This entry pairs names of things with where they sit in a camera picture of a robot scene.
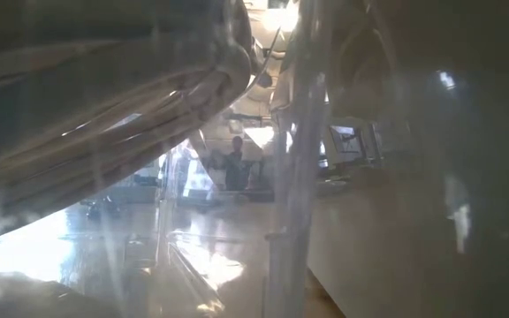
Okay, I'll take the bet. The clear plastic bin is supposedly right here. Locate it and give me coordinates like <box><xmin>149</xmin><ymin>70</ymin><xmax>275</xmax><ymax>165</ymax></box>
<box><xmin>0</xmin><ymin>0</ymin><xmax>326</xmax><ymax>318</ymax></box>
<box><xmin>276</xmin><ymin>0</ymin><xmax>509</xmax><ymax>318</ymax></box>

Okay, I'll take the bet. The beige braided cable coil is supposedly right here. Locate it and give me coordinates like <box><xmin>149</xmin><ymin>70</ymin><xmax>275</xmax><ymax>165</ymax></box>
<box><xmin>0</xmin><ymin>26</ymin><xmax>255</xmax><ymax>178</ymax></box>

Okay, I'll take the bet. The person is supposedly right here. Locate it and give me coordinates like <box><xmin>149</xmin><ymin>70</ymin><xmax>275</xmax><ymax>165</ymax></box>
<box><xmin>223</xmin><ymin>135</ymin><xmax>251</xmax><ymax>192</ymax></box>

